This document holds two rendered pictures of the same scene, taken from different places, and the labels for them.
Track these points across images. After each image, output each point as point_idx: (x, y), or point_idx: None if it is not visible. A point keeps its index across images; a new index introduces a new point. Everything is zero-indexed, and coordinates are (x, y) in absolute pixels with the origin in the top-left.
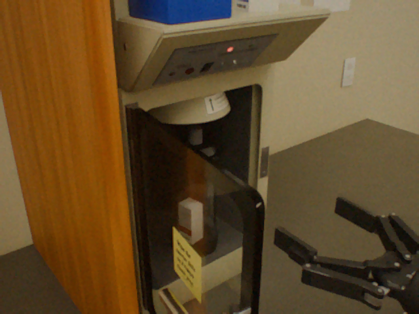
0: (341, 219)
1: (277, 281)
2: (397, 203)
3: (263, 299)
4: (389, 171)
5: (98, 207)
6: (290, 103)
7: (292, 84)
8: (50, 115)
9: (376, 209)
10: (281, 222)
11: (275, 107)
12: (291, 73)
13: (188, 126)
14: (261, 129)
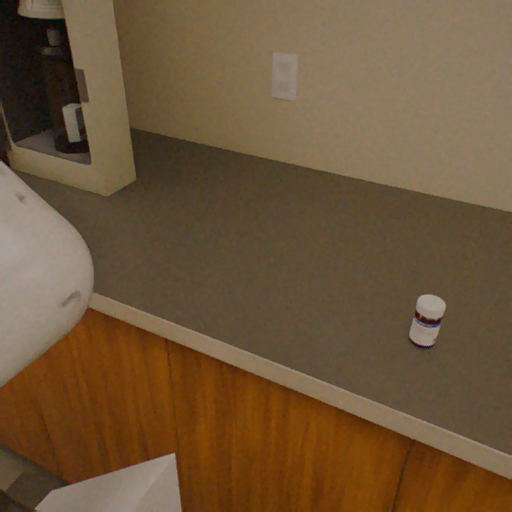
0: (207, 229)
1: (78, 207)
2: (276, 266)
3: (50, 204)
4: (377, 258)
5: None
6: (394, 119)
7: (402, 90)
8: None
9: (247, 251)
10: (180, 197)
11: (363, 114)
12: (400, 72)
13: None
14: (70, 46)
